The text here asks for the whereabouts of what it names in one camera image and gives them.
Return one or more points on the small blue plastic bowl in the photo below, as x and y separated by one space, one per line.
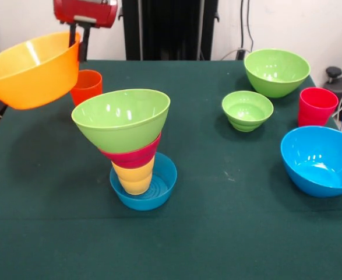
167 181

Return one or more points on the orange plastic cup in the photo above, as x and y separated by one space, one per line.
87 87

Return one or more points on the black plug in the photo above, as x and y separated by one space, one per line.
241 54

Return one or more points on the large green plastic bowl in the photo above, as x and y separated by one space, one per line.
277 86
121 137

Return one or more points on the small green plastic bowl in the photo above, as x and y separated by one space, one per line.
246 122

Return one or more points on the dark green table cloth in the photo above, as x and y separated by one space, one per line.
217 233

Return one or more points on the large orange plastic bowl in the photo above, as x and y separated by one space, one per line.
36 84

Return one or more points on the black round knob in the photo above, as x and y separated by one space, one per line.
333 71

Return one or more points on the red plastic cup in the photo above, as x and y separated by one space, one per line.
316 115

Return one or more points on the small pink plastic bowl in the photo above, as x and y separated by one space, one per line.
130 160

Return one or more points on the yellow plastic cup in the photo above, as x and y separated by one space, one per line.
135 181

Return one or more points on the large blue plastic bowl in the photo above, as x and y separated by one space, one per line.
304 181

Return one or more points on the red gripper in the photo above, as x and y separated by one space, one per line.
86 10

